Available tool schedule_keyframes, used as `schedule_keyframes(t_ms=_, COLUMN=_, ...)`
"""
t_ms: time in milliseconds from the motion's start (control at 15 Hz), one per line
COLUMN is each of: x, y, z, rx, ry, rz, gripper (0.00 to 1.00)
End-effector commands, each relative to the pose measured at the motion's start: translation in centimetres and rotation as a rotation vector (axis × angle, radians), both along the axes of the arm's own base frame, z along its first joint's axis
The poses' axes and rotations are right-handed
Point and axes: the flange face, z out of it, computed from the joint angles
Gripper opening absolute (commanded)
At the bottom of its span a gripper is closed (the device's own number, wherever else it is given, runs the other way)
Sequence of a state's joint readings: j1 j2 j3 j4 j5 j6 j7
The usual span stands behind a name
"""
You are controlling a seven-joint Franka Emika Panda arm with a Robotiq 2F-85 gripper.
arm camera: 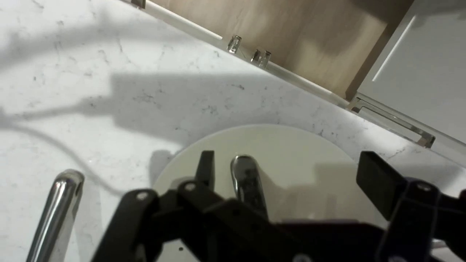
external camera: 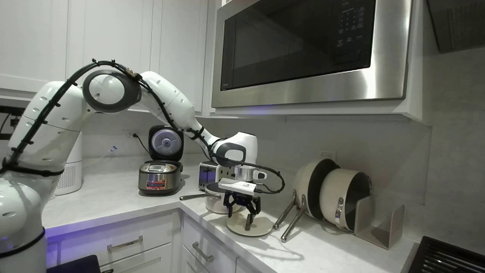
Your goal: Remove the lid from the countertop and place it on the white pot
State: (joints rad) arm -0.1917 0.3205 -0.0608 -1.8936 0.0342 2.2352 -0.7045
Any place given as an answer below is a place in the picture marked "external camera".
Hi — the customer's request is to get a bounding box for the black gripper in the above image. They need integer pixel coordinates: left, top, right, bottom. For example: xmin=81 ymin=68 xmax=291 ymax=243
xmin=223 ymin=190 xmax=263 ymax=232

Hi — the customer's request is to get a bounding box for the cream round plate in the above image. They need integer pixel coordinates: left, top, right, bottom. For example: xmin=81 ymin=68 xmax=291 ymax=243
xmin=225 ymin=211 xmax=276 ymax=240

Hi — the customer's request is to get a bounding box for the white drawer front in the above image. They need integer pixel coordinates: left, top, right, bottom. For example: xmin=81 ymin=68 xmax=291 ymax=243
xmin=181 ymin=214 xmax=240 ymax=273
xmin=55 ymin=214 xmax=179 ymax=264

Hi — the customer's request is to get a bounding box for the white speckled toaster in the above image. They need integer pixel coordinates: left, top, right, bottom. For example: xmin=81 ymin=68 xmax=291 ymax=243
xmin=198 ymin=161 xmax=237 ymax=193

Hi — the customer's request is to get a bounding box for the silver rice cooker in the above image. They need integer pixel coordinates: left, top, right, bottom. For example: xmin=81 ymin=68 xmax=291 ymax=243
xmin=137 ymin=124 xmax=185 ymax=196

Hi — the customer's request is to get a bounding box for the beige pan rack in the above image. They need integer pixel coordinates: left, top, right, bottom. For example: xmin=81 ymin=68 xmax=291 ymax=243
xmin=354 ymin=196 xmax=407 ymax=250

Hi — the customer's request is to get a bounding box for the stainless steel microwave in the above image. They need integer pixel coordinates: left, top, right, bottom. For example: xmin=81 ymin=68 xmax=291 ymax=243
xmin=211 ymin=0 xmax=414 ymax=109

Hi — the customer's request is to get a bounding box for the black gas cooktop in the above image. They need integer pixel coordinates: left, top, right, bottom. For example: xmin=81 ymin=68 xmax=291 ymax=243
xmin=408 ymin=235 xmax=485 ymax=273

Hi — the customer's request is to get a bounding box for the dark range hood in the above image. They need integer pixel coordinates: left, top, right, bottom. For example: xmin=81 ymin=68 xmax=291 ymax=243
xmin=426 ymin=0 xmax=485 ymax=55

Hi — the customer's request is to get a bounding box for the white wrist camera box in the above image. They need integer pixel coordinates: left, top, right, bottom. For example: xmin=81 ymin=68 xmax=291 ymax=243
xmin=217 ymin=177 xmax=258 ymax=196

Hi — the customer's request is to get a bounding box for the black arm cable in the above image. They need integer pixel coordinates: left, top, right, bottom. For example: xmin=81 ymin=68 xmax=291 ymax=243
xmin=2 ymin=58 xmax=287 ymax=196

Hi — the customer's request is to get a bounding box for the silver cabinet handle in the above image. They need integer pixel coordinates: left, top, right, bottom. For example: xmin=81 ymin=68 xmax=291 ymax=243
xmin=191 ymin=241 xmax=216 ymax=264
xmin=107 ymin=235 xmax=144 ymax=253

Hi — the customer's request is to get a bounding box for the black power cord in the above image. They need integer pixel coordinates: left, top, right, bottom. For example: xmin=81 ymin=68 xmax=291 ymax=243
xmin=131 ymin=132 xmax=152 ymax=156

